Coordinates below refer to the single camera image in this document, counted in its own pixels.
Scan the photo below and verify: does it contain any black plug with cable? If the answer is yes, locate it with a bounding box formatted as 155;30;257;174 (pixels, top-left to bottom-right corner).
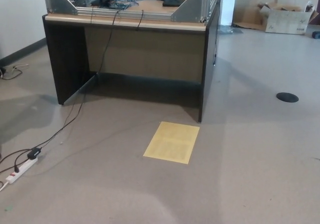
0;149;33;174

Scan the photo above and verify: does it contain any long black power cable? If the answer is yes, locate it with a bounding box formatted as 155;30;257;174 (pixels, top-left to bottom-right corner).
38;9;121;150

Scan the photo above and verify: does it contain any aluminium extrusion frame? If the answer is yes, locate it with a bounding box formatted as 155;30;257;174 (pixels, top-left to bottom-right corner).
42;0;223;23

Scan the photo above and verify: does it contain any white power strip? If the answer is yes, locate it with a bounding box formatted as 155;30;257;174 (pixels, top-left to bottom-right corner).
5;155;39;185

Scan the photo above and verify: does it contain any flattened cardboard sheet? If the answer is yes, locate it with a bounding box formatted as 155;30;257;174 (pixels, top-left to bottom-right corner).
231;7;267;31

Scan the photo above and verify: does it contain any beige cable coil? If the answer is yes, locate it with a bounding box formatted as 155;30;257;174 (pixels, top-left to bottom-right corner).
0;63;30;81

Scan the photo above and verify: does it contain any black cable on desk side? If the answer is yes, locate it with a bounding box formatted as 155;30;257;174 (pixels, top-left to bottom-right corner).
209;0;218;66

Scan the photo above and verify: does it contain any black power adapter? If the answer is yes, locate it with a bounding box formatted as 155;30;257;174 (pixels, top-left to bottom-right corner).
27;147;42;159

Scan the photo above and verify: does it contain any yellow paper sheet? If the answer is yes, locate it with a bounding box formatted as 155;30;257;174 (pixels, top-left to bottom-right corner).
142;121;201;164

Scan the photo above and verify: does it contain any black round floor cover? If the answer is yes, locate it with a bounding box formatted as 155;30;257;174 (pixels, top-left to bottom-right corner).
276;92;300;103

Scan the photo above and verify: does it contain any open cardboard box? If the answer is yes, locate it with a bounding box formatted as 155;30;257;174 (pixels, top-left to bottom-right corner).
257;1;319;36

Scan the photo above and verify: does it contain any dark wooden desk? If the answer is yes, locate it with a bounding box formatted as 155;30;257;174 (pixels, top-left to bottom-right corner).
41;0;224;123

